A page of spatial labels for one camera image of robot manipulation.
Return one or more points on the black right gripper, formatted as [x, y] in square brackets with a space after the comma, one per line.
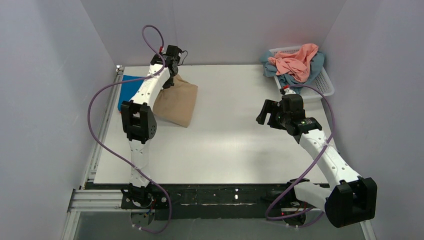
[271, 113]

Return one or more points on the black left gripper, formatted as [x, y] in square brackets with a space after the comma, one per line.
[169, 81]

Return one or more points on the beige t shirt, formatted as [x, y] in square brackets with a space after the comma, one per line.
[177, 103]

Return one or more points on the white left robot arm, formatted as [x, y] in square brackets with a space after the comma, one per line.
[138, 121]

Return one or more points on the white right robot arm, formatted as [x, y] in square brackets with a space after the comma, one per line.
[329, 183]

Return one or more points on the grey blue t shirt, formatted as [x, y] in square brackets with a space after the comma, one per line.
[269, 70]

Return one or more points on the pink t shirt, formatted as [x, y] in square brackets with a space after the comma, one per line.
[295, 64]

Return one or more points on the folded blue t shirt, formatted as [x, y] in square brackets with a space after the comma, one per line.
[128, 89]

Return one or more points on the white plastic basket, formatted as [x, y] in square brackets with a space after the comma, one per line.
[322, 82]

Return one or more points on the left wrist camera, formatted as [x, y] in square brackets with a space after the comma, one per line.
[173, 56]

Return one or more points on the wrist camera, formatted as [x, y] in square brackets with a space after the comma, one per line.
[291, 102]
[173, 56]

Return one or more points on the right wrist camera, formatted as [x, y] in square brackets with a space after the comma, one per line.
[291, 102]

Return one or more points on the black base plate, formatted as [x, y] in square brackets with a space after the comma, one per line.
[205, 201]

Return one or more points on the aluminium frame rail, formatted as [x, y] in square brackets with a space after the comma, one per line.
[222, 145]

